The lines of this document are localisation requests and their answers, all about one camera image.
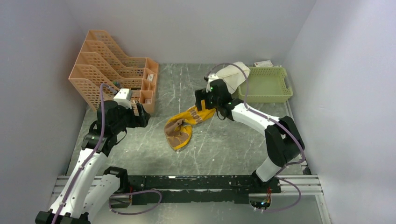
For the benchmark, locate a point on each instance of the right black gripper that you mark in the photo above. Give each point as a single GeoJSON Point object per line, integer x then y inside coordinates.
{"type": "Point", "coordinates": [201, 95]}

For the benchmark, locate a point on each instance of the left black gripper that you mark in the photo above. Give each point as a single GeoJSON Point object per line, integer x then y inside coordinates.
{"type": "Point", "coordinates": [140, 121]}

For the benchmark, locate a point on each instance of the yellow brown bear towel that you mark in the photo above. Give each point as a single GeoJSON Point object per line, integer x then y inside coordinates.
{"type": "Point", "coordinates": [178, 129]}

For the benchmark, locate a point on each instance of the orange plastic file organizer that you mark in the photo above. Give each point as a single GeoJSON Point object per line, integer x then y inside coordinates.
{"type": "Point", "coordinates": [101, 60]}

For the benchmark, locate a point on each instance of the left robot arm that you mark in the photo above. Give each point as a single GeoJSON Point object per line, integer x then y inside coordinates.
{"type": "Point", "coordinates": [89, 160]}

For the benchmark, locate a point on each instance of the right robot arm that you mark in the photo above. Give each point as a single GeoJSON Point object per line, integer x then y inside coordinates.
{"type": "Point", "coordinates": [283, 140]}

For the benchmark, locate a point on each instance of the cream white towel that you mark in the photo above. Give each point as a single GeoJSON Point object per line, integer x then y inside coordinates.
{"type": "Point", "coordinates": [232, 77]}

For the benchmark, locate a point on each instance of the green plastic basket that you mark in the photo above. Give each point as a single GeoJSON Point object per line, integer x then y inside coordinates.
{"type": "Point", "coordinates": [265, 85]}

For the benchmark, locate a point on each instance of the white red card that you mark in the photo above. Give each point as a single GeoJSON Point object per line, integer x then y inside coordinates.
{"type": "Point", "coordinates": [265, 64]}

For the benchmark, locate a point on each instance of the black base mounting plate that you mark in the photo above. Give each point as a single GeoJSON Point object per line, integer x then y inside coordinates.
{"type": "Point", "coordinates": [197, 188]}

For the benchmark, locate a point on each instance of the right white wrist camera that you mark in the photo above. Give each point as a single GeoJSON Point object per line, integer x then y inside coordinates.
{"type": "Point", "coordinates": [209, 78]}

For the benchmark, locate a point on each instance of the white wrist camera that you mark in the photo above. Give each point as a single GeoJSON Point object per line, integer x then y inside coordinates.
{"type": "Point", "coordinates": [123, 98]}
{"type": "Point", "coordinates": [209, 78]}

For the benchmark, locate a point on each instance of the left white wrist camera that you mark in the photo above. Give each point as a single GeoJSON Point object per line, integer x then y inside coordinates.
{"type": "Point", "coordinates": [123, 98]}

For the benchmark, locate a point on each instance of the aluminium rail frame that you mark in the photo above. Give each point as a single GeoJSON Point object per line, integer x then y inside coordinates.
{"type": "Point", "coordinates": [291, 185]}

